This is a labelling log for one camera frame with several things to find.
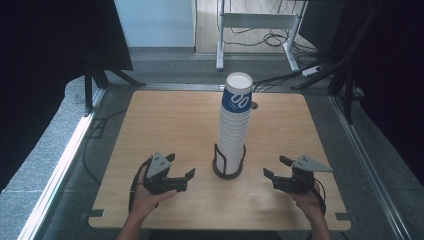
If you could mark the stack of white paper cups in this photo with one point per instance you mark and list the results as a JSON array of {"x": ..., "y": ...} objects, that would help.
[{"x": 233, "y": 133}]

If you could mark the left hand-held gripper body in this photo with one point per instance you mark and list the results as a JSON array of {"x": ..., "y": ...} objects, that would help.
[{"x": 158, "y": 165}]

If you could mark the round brown table grommet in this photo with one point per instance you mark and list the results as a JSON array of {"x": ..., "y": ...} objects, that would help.
[{"x": 254, "y": 105}]

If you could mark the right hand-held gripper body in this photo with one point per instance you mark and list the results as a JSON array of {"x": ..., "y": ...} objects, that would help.
[{"x": 308, "y": 164}]

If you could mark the aluminium frame rail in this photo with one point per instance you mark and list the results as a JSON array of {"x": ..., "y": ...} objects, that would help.
[
  {"x": 183, "y": 87},
  {"x": 370, "y": 173},
  {"x": 56, "y": 173}
]

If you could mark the black metal stand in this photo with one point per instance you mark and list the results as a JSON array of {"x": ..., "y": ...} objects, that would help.
[{"x": 348, "y": 80}]

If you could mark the white power strip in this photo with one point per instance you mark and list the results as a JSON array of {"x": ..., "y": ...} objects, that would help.
[{"x": 312, "y": 70}]

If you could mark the black tripod stand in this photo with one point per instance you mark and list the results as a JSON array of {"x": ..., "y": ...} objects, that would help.
[{"x": 88, "y": 90}]

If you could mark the person's right hand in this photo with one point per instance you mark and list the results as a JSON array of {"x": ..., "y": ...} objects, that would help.
[{"x": 310, "y": 203}]

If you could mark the dark curtain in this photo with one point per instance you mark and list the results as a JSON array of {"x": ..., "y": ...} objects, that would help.
[
  {"x": 393, "y": 83},
  {"x": 40, "y": 66}
]

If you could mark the white metal desk frame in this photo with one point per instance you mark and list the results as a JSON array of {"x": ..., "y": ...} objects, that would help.
[{"x": 256, "y": 20}]

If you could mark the pale blue panel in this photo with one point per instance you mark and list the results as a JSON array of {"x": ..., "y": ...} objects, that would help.
[{"x": 155, "y": 23}]

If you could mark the person's left hand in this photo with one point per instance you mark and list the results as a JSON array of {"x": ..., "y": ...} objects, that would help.
[{"x": 143, "y": 200}]

